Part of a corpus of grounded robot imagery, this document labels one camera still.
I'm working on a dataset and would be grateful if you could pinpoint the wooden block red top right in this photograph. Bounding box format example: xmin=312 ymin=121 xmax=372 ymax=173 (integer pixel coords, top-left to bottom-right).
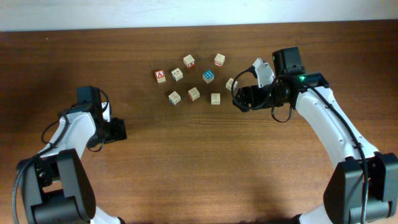
xmin=214 ymin=54 xmax=226 ymax=67

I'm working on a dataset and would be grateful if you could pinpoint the wooden block red A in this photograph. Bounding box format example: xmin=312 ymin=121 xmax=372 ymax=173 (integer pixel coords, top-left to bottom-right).
xmin=155 ymin=70 xmax=166 ymax=83

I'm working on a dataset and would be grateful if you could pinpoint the wooden block red X side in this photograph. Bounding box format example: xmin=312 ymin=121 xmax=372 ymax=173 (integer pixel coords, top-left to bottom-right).
xmin=183 ymin=55 xmax=195 ymax=68

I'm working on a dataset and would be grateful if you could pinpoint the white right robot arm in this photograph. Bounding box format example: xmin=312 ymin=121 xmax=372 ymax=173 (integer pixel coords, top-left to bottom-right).
xmin=231 ymin=47 xmax=397 ymax=224

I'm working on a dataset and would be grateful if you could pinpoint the wooden block blue side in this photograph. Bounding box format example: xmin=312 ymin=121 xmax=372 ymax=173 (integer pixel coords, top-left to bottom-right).
xmin=171 ymin=68 xmax=183 ymax=82

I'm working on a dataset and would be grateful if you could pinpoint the blue top wooden block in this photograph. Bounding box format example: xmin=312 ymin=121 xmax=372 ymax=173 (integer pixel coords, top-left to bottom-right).
xmin=203 ymin=70 xmax=215 ymax=83

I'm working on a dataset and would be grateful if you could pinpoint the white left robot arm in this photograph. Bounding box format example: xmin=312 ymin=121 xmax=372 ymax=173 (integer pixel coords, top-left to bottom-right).
xmin=12 ymin=86 xmax=127 ymax=224

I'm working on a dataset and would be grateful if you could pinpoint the wooden block letter I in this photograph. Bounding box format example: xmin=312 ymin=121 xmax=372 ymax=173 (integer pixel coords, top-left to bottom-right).
xmin=211 ymin=93 xmax=221 ymax=105

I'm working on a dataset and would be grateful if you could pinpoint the wooden block shell picture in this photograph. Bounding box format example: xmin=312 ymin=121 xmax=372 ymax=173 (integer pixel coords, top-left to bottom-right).
xmin=226 ymin=78 xmax=238 ymax=91

